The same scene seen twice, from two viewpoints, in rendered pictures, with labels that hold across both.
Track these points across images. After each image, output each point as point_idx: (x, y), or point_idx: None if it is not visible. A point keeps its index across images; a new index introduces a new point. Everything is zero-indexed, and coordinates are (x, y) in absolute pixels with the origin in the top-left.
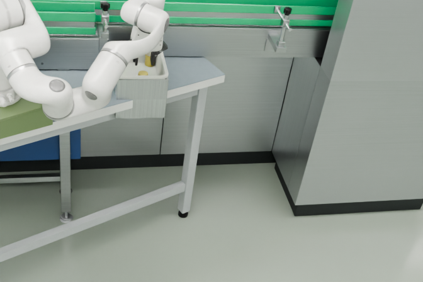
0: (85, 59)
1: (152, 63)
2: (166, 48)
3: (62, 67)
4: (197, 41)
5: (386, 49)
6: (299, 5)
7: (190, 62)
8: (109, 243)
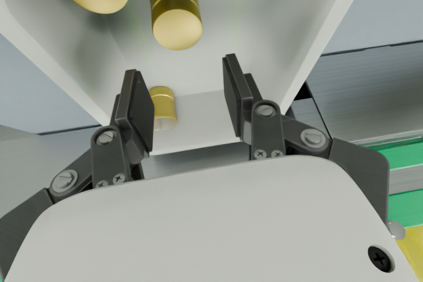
0: (342, 79)
1: (134, 77)
2: (9, 218)
3: (386, 53)
4: (50, 173)
5: None
6: None
7: (58, 117)
8: None
